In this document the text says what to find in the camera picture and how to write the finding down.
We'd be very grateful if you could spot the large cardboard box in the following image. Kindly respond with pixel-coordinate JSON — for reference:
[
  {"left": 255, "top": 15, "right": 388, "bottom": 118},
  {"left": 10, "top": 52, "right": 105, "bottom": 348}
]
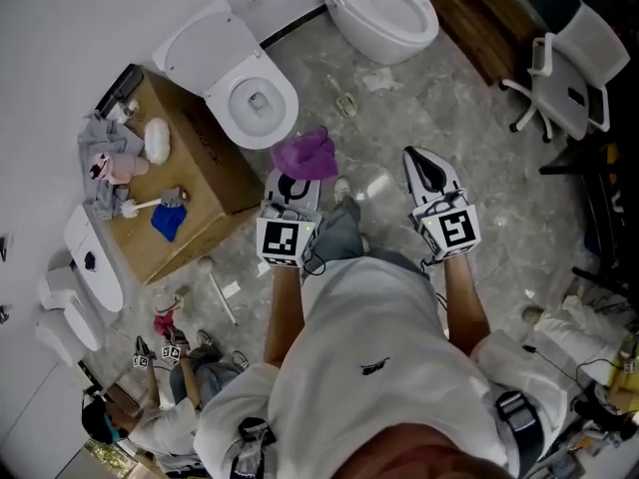
[{"left": 102, "top": 64, "right": 267, "bottom": 286}]

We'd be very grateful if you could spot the black chest strap with buckle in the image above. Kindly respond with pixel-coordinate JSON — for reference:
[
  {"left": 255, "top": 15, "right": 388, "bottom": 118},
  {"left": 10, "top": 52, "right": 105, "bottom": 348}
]
[{"left": 493, "top": 389, "right": 546, "bottom": 479}]

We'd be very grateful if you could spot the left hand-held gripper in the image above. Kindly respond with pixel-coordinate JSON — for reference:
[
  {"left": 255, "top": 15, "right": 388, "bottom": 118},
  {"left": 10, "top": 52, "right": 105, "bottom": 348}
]
[{"left": 256, "top": 167, "right": 323, "bottom": 269}]

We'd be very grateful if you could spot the person's leg in grey jeans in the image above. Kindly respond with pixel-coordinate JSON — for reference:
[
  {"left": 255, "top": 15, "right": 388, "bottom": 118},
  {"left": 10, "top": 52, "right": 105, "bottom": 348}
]
[{"left": 313, "top": 196, "right": 370, "bottom": 269}]

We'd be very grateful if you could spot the person's left forearm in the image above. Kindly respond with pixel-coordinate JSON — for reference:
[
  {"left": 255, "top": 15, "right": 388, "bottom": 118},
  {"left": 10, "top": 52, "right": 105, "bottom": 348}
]
[{"left": 263, "top": 262, "right": 307, "bottom": 368}]

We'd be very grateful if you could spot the red cloth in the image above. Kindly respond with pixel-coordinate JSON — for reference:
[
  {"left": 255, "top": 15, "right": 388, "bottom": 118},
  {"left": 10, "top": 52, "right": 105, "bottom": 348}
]
[{"left": 153, "top": 310, "right": 177, "bottom": 337}]

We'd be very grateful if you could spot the pink plush toy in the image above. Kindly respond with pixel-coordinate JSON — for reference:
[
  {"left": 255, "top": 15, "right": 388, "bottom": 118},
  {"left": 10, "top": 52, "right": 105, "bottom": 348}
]
[{"left": 88, "top": 151, "right": 151, "bottom": 186}]

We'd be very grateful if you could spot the person's right forearm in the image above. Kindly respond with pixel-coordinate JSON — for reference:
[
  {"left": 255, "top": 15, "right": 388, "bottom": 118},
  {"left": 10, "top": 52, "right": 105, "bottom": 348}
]
[{"left": 440, "top": 252, "right": 493, "bottom": 357}]

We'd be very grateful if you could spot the person's white shirt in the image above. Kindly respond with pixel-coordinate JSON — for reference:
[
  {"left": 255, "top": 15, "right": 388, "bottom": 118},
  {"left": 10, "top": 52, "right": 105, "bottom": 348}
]
[{"left": 192, "top": 255, "right": 571, "bottom": 479}]

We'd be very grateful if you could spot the person's white shoe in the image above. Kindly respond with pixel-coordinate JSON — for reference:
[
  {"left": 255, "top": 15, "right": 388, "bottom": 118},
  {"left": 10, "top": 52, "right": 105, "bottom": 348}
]
[{"left": 330, "top": 177, "right": 353, "bottom": 205}]

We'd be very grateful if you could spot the toilet brush with round head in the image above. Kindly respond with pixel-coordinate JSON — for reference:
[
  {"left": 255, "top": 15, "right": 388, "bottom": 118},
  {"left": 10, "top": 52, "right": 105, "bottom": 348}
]
[{"left": 196, "top": 256, "right": 241, "bottom": 327}]

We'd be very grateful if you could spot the dark wooden panel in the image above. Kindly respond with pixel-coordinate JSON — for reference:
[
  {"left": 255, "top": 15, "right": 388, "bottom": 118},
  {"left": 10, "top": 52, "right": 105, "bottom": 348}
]
[{"left": 412, "top": 0, "right": 546, "bottom": 88}]

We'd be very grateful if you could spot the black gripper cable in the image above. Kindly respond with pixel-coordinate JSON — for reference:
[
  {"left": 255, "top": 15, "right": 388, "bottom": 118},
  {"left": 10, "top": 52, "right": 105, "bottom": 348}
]
[{"left": 301, "top": 239, "right": 327, "bottom": 276}]

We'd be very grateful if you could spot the white toilet brush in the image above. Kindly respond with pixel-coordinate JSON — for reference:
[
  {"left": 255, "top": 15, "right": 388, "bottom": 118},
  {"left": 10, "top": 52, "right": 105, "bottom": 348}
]
[{"left": 119, "top": 187, "right": 192, "bottom": 220}]

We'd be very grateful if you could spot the crumpled white paper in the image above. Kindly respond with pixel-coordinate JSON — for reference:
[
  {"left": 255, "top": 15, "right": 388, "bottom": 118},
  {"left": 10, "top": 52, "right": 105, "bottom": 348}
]
[{"left": 360, "top": 67, "right": 406, "bottom": 94}]

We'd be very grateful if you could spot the white smart toilet closed lid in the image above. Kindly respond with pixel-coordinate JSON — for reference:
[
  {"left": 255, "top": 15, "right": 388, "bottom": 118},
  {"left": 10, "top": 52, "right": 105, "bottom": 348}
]
[{"left": 34, "top": 204, "right": 126, "bottom": 368}]

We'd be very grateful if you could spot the white toilet with open lid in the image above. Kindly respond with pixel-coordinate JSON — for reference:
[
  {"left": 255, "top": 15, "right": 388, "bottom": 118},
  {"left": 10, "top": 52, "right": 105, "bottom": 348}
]
[{"left": 151, "top": 0, "right": 301, "bottom": 152}]

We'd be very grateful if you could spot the blue cloth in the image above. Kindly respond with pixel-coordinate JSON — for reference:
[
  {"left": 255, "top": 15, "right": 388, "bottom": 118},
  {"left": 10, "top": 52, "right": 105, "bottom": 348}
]
[{"left": 150, "top": 202, "right": 189, "bottom": 243}]

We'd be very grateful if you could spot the white grey office chair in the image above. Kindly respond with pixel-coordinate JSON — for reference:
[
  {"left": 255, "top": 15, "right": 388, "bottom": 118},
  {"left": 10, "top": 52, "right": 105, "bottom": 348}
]
[{"left": 500, "top": 0, "right": 632, "bottom": 145}]

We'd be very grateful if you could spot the grey cloth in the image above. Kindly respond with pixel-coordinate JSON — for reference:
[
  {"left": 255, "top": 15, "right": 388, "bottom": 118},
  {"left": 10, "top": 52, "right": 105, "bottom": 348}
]
[{"left": 76, "top": 111, "right": 147, "bottom": 222}]

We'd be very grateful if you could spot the black metal rack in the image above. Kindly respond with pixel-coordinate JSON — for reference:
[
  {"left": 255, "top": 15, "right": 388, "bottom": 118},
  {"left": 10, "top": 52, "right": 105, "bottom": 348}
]
[{"left": 538, "top": 136, "right": 639, "bottom": 296}]

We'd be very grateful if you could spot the black shoulder strap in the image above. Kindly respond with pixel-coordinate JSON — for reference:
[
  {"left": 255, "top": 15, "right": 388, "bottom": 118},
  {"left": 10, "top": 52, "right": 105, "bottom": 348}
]
[{"left": 229, "top": 416, "right": 279, "bottom": 479}]

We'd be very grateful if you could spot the purple cloth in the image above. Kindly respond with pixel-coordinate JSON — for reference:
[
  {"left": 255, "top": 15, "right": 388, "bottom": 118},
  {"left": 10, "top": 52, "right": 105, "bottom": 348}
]
[{"left": 269, "top": 126, "right": 339, "bottom": 182}]

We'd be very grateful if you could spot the black bar at wall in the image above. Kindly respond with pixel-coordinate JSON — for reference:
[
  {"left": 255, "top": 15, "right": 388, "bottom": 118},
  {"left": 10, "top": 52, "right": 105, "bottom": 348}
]
[{"left": 94, "top": 64, "right": 145, "bottom": 119}]

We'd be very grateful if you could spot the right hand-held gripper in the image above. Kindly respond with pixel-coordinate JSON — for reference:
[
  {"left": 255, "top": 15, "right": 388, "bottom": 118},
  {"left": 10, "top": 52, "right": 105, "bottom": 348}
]
[{"left": 402, "top": 145, "right": 482, "bottom": 260}]

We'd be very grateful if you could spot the yellow container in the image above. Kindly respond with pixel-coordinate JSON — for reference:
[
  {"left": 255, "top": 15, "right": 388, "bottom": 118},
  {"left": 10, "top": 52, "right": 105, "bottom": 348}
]
[{"left": 604, "top": 346, "right": 639, "bottom": 414}]

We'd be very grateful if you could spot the white oval toilet without lid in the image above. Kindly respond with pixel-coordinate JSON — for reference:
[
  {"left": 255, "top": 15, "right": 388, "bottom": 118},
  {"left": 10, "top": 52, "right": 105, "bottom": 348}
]
[{"left": 319, "top": 0, "right": 441, "bottom": 67}]

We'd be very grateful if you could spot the white fluffy duster pad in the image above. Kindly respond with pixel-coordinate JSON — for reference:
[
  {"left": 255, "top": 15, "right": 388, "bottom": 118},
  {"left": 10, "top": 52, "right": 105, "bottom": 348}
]
[{"left": 144, "top": 117, "right": 173, "bottom": 167}]

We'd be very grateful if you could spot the pile of white bags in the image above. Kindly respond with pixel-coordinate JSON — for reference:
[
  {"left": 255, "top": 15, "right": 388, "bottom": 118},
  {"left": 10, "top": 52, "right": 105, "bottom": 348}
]
[{"left": 528, "top": 286, "right": 631, "bottom": 386}]

